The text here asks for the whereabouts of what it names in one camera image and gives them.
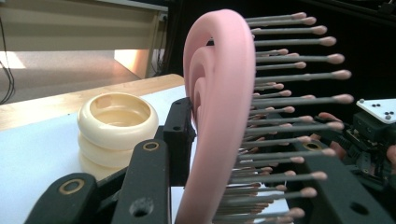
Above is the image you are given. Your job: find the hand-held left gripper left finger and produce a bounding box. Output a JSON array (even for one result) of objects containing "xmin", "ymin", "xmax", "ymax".
[{"xmin": 163, "ymin": 96, "xmax": 197, "ymax": 188}]

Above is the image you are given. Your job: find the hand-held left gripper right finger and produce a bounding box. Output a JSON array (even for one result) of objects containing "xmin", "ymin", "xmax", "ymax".
[{"xmin": 248, "ymin": 111, "xmax": 300, "ymax": 188}]

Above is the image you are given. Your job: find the pink hairbrush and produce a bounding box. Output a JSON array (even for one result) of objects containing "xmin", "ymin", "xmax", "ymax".
[{"xmin": 174, "ymin": 8, "xmax": 355, "ymax": 224}]

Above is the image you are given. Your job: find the cream ribbed cup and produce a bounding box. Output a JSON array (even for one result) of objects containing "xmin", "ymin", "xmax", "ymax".
[{"xmin": 77, "ymin": 91, "xmax": 160, "ymax": 182}]

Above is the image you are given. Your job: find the white table cover sheet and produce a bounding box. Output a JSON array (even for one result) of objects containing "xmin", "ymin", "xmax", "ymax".
[{"xmin": 0, "ymin": 84, "xmax": 290, "ymax": 224}]

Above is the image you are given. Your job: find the black hanging cable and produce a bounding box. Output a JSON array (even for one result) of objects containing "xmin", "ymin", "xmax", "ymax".
[{"xmin": 0, "ymin": 17, "xmax": 16, "ymax": 105}]

